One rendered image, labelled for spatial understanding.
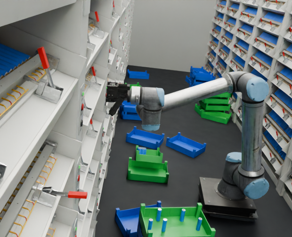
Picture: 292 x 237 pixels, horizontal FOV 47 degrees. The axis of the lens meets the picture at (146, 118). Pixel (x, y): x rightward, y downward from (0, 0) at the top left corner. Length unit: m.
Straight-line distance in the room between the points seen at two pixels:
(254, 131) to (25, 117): 1.55
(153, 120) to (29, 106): 1.16
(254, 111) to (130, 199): 1.01
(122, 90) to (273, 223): 1.38
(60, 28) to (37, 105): 0.23
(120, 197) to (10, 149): 1.93
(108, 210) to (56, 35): 1.62
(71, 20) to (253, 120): 1.35
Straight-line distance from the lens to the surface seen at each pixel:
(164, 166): 2.69
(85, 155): 1.26
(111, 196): 2.35
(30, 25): 0.76
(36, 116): 0.54
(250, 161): 2.03
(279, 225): 2.47
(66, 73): 0.76
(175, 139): 3.22
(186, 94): 1.84
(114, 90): 1.63
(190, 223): 1.70
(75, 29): 0.74
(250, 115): 1.89
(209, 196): 2.29
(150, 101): 1.64
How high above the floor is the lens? 1.36
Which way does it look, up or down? 22 degrees down
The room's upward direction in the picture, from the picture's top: 7 degrees clockwise
